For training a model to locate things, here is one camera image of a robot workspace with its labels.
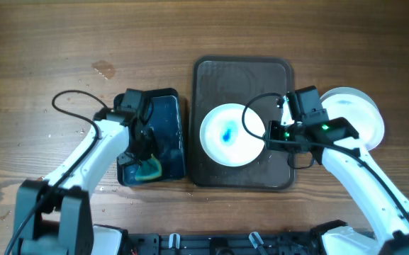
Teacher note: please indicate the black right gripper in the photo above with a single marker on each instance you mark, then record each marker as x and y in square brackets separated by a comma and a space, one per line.
[275, 140]

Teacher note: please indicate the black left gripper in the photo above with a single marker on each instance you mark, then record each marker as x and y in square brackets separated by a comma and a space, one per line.
[150, 142]

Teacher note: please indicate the green yellow sponge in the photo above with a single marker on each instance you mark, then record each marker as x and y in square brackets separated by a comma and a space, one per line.
[149, 169]

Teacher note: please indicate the white plate blue stain front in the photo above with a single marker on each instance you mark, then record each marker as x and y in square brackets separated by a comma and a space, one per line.
[376, 141]

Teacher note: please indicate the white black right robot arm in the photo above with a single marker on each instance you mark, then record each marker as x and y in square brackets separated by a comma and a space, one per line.
[336, 145]

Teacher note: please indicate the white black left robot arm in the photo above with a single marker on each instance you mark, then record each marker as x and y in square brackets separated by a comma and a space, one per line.
[53, 216]

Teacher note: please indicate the black water basin tray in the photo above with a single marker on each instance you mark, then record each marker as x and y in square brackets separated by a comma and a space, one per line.
[167, 127]

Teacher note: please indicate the dark brown serving tray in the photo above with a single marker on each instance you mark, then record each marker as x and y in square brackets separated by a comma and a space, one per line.
[230, 79]

